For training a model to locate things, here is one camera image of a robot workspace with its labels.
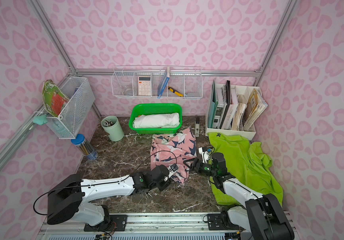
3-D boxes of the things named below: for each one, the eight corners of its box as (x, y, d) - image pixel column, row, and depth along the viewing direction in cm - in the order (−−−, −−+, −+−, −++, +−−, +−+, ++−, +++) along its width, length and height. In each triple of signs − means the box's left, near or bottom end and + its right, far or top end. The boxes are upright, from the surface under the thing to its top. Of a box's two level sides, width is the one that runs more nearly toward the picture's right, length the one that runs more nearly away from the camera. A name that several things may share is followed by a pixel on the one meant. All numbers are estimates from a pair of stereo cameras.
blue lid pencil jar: (88, 160, 98) (69, 141, 81) (91, 153, 101) (73, 133, 84) (96, 160, 98) (78, 141, 81) (99, 153, 101) (82, 133, 84)
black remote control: (195, 136, 109) (195, 132, 106) (195, 120, 119) (195, 116, 115) (199, 136, 109) (199, 132, 105) (199, 121, 119) (199, 116, 115)
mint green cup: (109, 141, 108) (99, 124, 94) (113, 130, 114) (104, 113, 100) (122, 141, 107) (113, 124, 93) (125, 130, 114) (117, 113, 100)
